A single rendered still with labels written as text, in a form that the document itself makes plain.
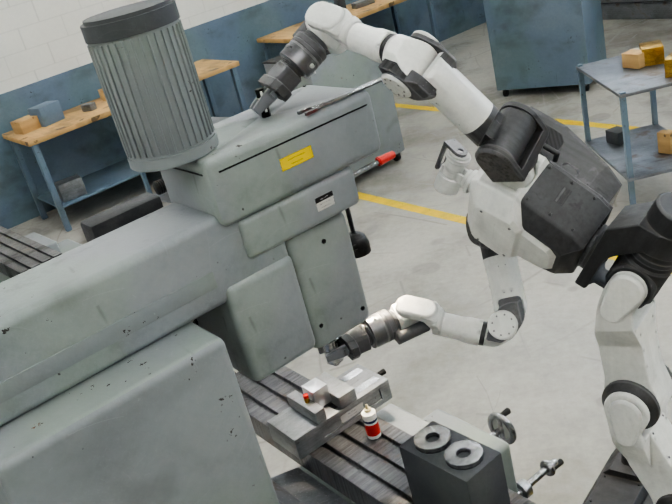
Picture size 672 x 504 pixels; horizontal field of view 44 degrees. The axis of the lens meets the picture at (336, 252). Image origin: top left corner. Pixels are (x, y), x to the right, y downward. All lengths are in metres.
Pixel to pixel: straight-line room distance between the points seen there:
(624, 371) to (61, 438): 1.32
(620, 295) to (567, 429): 1.84
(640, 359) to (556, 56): 6.08
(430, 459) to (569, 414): 1.93
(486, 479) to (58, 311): 1.00
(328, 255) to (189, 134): 0.48
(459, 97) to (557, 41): 6.20
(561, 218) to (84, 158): 7.18
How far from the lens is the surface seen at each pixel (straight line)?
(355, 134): 1.99
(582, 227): 2.00
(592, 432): 3.79
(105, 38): 1.76
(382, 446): 2.40
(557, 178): 2.02
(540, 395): 4.02
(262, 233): 1.89
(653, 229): 1.96
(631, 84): 5.29
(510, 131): 1.90
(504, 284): 2.26
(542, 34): 8.04
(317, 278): 2.03
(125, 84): 1.77
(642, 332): 2.14
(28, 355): 1.74
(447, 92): 1.82
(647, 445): 2.29
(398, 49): 1.83
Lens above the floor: 2.38
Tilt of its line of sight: 24 degrees down
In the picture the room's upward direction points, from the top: 15 degrees counter-clockwise
